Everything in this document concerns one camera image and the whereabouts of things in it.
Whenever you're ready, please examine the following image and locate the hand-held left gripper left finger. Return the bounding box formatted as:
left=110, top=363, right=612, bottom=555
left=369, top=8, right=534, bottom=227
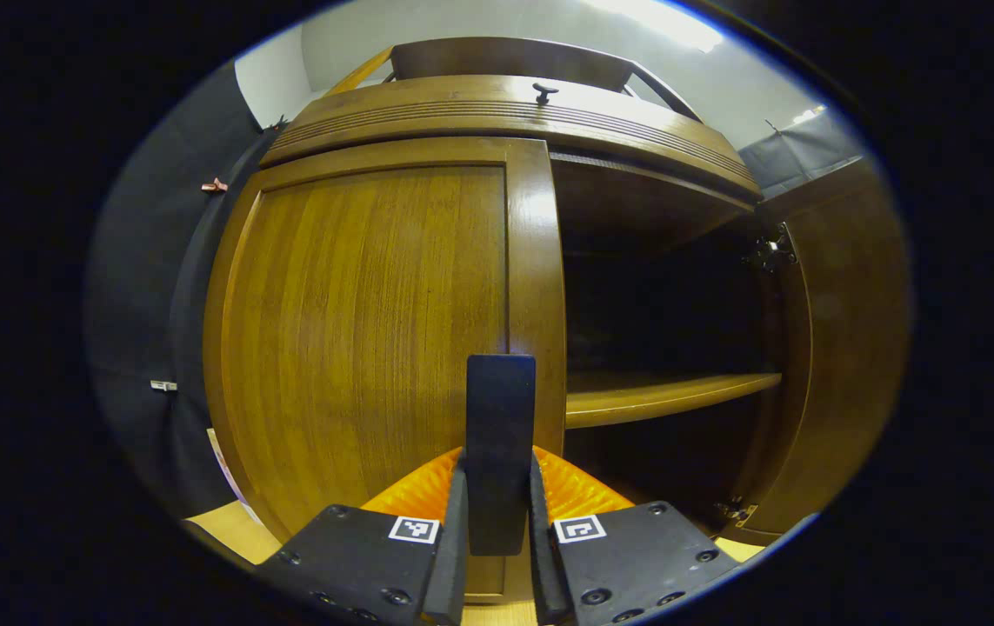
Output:
left=253, top=448, right=469, bottom=626

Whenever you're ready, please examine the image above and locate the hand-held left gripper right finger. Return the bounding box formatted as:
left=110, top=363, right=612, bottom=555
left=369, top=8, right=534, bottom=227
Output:
left=530, top=445, right=741, bottom=626

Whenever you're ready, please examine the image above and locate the black door handle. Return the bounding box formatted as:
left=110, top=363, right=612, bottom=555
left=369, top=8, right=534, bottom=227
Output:
left=464, top=354, right=537, bottom=557

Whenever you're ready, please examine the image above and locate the wooden shoe cabinet door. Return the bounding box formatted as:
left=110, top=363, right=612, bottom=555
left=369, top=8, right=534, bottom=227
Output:
left=203, top=137, right=569, bottom=605
left=723, top=156, right=913, bottom=547

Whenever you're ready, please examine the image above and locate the wooden double-door shoe cabinet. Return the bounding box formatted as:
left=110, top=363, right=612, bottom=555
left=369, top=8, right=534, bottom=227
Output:
left=201, top=37, right=913, bottom=605

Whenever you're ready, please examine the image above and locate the wooden inner shelf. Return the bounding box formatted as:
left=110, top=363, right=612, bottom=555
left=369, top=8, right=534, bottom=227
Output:
left=564, top=372, right=783, bottom=430

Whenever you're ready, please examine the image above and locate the grooved wooden drawer front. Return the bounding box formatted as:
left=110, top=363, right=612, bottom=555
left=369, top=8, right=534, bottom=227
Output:
left=260, top=74, right=763, bottom=203

